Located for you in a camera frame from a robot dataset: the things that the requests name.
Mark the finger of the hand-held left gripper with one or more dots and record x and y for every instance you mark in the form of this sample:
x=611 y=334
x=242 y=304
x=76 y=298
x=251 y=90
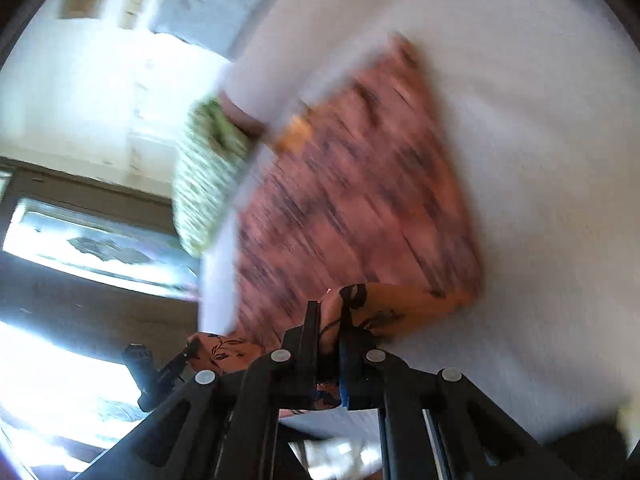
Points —
x=175 y=366

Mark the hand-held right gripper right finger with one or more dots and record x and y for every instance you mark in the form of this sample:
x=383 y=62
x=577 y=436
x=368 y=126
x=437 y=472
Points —
x=344 y=375

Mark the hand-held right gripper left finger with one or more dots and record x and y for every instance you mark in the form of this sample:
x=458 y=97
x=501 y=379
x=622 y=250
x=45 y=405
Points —
x=305 y=347

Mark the orange floral cloth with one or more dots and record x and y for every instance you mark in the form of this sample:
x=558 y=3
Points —
x=350 y=185

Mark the bright glass door pane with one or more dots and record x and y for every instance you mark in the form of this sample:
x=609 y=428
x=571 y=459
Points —
x=55 y=385

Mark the window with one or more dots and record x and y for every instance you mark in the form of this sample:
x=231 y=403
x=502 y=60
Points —
x=100 y=250

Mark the green striped pillow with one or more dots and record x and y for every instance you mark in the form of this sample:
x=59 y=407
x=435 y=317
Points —
x=205 y=195

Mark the grey pillow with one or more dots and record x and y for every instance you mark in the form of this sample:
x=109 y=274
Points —
x=215 y=5

